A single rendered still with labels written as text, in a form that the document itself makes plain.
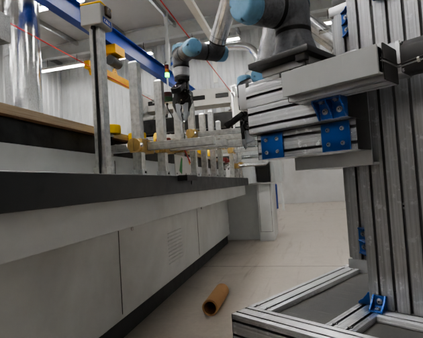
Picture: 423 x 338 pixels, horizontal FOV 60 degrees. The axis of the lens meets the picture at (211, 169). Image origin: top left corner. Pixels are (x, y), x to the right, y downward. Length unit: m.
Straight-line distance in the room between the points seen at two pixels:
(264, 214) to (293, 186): 6.29
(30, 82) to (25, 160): 4.60
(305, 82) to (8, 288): 0.96
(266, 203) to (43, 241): 3.34
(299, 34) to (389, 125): 0.39
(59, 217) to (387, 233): 0.94
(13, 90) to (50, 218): 4.88
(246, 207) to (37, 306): 3.25
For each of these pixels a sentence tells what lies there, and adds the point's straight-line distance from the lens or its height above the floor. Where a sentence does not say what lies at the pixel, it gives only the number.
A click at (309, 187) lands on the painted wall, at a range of 10.33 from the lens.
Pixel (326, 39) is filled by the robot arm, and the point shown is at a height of 1.28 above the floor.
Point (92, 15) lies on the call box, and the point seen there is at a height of 1.18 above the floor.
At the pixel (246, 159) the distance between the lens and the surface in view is 4.09.
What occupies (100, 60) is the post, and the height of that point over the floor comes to 1.05.
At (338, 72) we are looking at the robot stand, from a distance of 1.00.
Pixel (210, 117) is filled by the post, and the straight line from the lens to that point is 2.62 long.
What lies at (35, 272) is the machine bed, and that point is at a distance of 1.24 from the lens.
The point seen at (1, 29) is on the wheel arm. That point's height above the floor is 0.82.
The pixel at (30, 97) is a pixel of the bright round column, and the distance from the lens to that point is 5.73.
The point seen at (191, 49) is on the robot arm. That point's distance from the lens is 1.66.
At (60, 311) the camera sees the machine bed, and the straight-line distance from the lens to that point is 1.36.
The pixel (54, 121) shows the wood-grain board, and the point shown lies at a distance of 1.29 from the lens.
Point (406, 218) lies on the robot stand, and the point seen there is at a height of 0.51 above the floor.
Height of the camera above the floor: 0.65
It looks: 2 degrees up
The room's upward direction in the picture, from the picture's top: 4 degrees counter-clockwise
